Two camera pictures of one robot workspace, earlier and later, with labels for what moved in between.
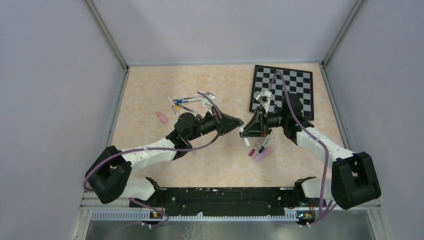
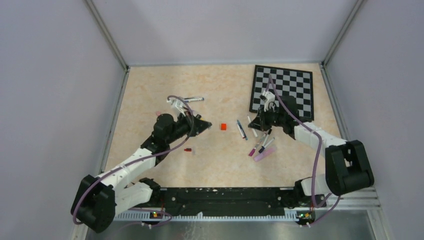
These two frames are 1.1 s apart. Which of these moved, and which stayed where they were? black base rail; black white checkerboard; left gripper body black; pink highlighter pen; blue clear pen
Moved: left gripper body black
Stayed: pink highlighter pen; black base rail; blue clear pen; black white checkerboard
